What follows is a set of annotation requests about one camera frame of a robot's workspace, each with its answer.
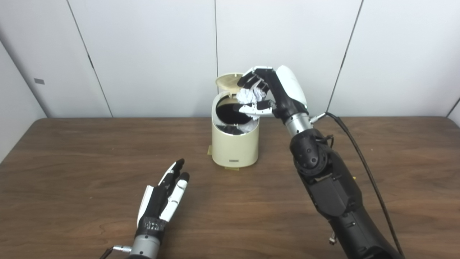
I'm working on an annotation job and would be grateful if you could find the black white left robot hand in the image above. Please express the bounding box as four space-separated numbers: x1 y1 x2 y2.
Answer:
137 159 190 238

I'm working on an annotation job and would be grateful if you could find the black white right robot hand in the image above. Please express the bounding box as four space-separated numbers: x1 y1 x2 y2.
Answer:
233 65 309 124

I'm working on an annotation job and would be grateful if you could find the white paper ball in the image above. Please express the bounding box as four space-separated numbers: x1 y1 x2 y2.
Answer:
236 88 268 121

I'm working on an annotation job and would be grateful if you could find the cream round bin lid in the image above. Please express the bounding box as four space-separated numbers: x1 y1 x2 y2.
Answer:
215 73 245 95

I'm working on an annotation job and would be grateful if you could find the cream-colored desktop trash bin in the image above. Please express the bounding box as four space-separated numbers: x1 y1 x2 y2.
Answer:
211 73 260 168

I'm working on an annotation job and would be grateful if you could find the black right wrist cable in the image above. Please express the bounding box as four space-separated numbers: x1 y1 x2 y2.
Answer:
310 112 405 259

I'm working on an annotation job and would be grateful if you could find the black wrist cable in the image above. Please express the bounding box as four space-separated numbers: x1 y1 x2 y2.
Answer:
99 245 132 259
310 112 405 259

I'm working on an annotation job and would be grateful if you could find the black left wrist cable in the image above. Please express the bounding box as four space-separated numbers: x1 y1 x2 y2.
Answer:
99 245 132 259

